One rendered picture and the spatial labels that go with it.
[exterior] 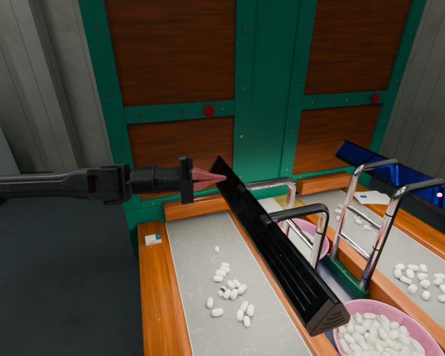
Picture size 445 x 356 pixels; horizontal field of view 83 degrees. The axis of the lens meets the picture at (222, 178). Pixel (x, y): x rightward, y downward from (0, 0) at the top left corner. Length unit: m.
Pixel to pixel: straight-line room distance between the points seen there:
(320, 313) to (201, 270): 0.58
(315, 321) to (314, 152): 0.99
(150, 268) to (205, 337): 0.31
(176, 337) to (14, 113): 3.25
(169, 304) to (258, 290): 0.29
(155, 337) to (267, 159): 0.83
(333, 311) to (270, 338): 0.39
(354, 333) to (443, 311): 0.32
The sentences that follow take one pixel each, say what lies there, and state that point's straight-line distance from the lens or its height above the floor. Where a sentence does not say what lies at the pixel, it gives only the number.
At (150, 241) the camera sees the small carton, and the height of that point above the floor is 0.78.
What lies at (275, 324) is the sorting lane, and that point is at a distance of 0.87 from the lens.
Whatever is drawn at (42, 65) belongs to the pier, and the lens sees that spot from 3.18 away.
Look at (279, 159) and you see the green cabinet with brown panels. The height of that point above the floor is 0.98.
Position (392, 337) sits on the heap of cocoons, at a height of 0.74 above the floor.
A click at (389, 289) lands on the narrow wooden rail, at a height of 0.76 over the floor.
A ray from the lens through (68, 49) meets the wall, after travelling 3.23.
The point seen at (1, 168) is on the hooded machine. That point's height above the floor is 0.34.
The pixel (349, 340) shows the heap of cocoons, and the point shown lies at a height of 0.74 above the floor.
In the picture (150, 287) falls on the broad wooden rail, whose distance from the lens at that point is 0.92.
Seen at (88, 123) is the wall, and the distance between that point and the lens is 3.32.
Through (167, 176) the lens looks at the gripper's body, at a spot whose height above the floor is 1.22.
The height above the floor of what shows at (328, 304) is 1.10.
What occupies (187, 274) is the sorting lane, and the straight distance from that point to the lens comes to 0.97.
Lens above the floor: 1.46
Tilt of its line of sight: 28 degrees down
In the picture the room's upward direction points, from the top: straight up
